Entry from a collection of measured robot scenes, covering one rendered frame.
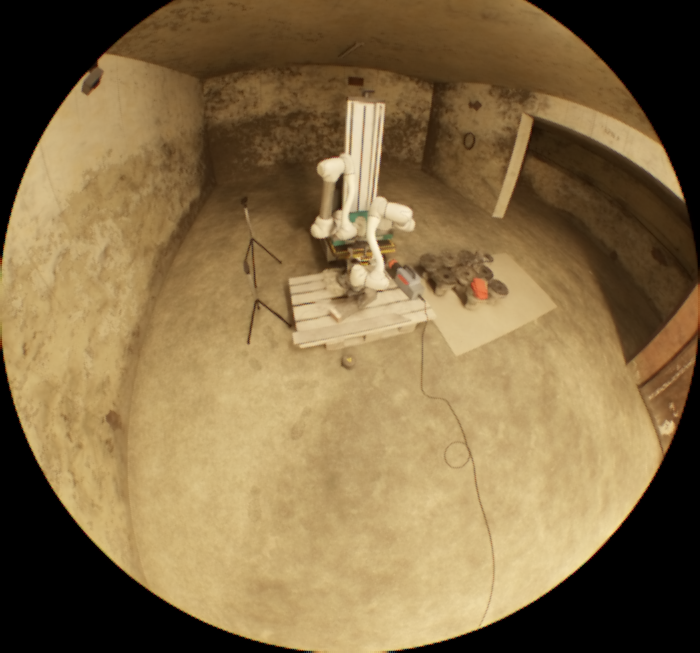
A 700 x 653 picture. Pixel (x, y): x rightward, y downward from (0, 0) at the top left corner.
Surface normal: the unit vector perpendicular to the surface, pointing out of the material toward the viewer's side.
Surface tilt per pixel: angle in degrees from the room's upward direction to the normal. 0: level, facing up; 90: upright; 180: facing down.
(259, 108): 90
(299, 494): 0
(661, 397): 90
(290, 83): 90
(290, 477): 0
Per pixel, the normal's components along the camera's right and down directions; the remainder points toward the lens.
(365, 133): 0.30, 0.70
